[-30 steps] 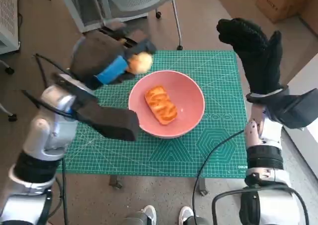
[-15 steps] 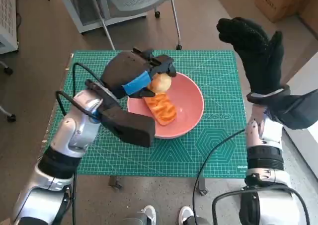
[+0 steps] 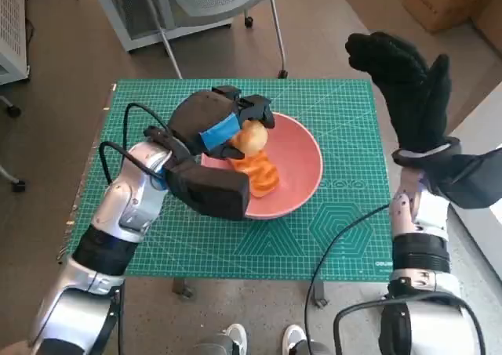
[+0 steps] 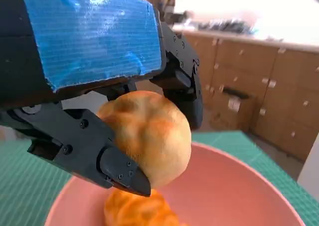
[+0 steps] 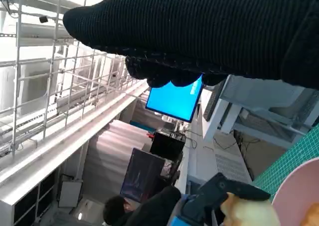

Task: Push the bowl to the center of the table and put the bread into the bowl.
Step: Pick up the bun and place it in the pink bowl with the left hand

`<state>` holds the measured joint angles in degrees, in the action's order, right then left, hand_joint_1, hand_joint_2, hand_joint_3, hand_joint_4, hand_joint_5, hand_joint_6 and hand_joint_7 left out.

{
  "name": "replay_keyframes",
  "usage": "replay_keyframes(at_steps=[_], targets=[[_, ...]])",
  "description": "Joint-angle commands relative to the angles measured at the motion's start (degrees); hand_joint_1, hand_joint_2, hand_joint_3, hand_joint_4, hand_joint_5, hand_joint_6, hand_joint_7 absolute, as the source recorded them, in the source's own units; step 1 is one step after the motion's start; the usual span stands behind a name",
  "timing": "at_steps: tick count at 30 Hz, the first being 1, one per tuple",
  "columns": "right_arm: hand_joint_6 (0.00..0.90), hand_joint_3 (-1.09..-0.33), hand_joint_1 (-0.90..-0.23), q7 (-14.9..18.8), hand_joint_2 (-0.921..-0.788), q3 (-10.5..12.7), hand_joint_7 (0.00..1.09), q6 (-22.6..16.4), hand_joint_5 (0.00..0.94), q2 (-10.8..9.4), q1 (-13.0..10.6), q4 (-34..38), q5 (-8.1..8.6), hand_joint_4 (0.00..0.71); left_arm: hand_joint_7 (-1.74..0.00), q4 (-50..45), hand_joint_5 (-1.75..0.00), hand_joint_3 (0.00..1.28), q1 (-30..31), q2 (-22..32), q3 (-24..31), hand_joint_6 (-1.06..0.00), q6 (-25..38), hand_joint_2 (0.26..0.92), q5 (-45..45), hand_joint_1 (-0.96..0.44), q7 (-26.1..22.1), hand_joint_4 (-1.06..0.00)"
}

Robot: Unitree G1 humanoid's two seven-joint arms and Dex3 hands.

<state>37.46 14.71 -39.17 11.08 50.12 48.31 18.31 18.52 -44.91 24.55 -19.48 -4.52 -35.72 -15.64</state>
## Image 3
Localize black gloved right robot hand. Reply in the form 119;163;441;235
344;31;452;152

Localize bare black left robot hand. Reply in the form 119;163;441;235
166;85;277;161

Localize round toy bread bun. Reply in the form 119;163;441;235
235;120;270;156

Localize rectangular striped toy bread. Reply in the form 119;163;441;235
230;149;282;199

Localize pink bowl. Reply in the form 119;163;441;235
199;111;325;220

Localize cardboard box with black print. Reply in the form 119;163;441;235
402;0;487;34

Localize plain cardboard box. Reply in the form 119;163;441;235
470;0;502;60

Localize green cutting mat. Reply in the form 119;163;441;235
76;79;393;281

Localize metal table leg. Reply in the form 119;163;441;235
311;280;329;309
171;278;194;302

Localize grey chair leg with caster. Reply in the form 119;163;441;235
0;162;27;194
0;94;23;118

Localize white perforated appliance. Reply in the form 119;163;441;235
0;0;31;85

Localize white shoe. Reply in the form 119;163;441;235
282;325;307;355
225;324;249;355

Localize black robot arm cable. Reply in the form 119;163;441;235
98;103;176;187
305;202;393;355
333;294;487;355

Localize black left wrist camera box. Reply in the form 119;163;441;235
162;162;251;219

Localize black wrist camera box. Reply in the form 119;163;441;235
162;162;251;219
421;147;502;210

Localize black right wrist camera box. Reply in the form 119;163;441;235
421;147;502;210

